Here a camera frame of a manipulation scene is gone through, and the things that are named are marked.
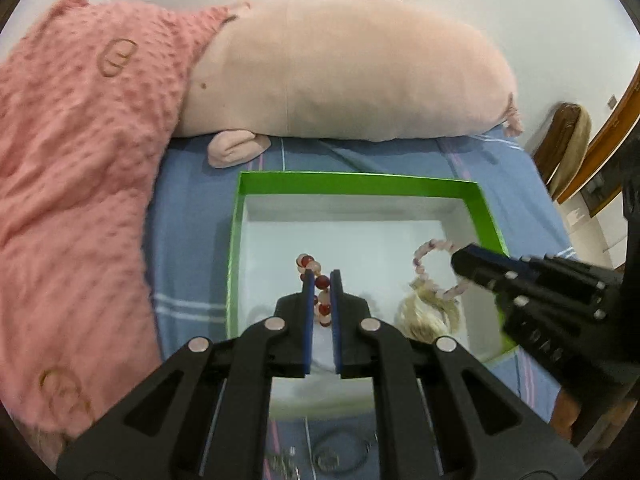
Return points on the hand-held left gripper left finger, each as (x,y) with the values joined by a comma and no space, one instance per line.
(308,320)

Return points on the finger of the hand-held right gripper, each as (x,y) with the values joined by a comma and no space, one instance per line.
(550,271)
(530,322)

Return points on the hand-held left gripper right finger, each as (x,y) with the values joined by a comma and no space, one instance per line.
(336,320)

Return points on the green cardboard box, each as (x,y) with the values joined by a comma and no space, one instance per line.
(350,195)

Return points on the person's right hand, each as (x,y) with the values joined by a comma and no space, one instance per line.
(566,412)

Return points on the cream hair scrunchie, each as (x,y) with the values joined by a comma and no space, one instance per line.
(425,317)

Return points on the dark metal bangle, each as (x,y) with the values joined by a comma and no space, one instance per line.
(345,435)

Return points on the wooden chair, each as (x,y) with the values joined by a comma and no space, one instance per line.
(562,145)

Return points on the blue striped bedsheet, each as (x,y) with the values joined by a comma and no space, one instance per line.
(190,240)

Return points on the pink plush pig toy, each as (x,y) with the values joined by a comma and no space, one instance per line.
(350,70)

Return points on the pink dotted blanket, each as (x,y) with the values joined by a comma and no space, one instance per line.
(75,185)

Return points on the wooden frame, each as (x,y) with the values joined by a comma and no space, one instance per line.
(607,135)

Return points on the wall switch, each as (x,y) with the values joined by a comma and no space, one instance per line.
(612,101)

